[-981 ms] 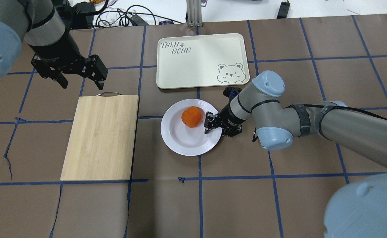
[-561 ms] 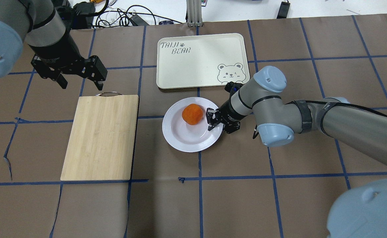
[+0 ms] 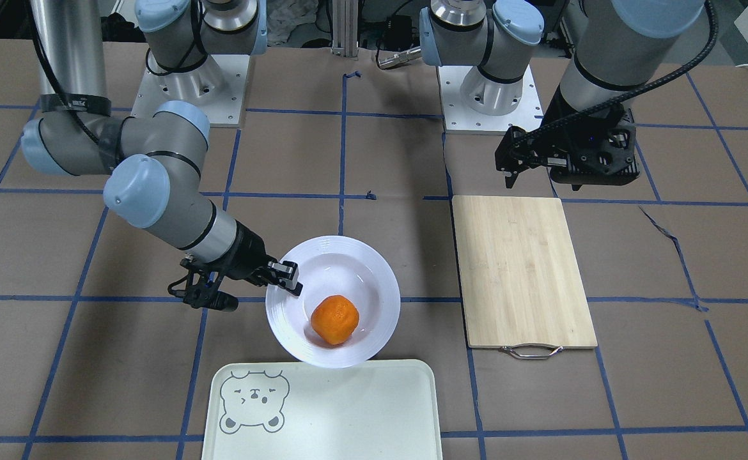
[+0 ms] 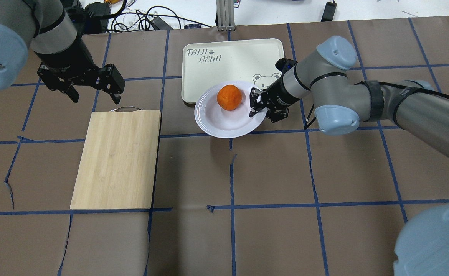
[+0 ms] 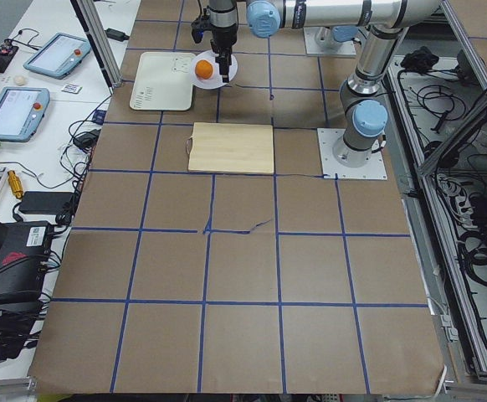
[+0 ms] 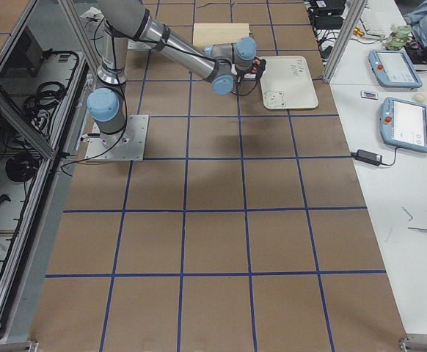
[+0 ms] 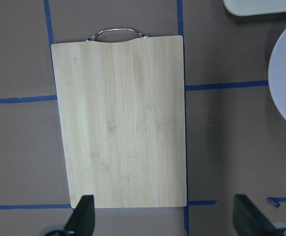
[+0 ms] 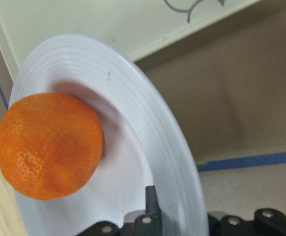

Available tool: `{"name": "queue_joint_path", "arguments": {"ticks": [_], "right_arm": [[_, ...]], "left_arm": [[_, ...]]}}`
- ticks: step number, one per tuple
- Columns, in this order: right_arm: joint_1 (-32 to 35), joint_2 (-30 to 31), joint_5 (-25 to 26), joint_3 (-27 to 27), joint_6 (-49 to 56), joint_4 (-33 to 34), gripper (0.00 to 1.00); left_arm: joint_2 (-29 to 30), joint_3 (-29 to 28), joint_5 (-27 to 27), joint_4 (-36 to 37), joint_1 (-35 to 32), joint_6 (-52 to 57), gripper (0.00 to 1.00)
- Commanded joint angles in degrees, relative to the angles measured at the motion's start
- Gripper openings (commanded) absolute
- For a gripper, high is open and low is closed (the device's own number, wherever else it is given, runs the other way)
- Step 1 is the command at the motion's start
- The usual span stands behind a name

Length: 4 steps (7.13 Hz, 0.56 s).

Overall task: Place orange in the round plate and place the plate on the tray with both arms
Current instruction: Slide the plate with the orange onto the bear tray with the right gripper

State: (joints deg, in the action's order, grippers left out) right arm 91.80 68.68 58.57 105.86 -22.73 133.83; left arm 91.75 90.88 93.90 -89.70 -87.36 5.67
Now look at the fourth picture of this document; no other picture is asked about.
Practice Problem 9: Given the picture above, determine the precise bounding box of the brown paper table cover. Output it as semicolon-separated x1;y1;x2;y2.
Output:
0;17;449;276

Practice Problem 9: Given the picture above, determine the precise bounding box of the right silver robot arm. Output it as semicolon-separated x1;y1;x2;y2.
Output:
249;36;449;276

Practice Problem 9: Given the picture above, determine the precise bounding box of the wooden cutting board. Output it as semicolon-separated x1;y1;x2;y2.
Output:
70;110;162;210

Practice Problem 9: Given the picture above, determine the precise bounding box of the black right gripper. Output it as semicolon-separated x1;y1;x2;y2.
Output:
249;79;300;123

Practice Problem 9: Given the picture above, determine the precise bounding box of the aluminium frame post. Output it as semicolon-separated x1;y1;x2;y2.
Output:
216;0;236;31

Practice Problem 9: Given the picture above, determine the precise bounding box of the orange fruit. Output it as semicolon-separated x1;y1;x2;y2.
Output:
217;84;243;111

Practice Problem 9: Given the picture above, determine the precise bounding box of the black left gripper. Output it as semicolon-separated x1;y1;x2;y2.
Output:
37;38;125;105

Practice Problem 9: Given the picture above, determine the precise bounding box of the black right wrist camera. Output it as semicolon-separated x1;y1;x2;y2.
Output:
275;57;297;74

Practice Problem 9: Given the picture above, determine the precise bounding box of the cream bear tray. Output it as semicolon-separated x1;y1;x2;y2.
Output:
181;38;284;104

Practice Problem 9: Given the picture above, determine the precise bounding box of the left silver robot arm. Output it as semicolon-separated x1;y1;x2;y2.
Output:
0;0;125;104

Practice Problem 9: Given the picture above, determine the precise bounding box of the black power adapter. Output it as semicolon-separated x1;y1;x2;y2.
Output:
84;2;111;24

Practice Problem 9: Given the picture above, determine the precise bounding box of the white round plate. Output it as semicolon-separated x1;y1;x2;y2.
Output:
194;81;266;138

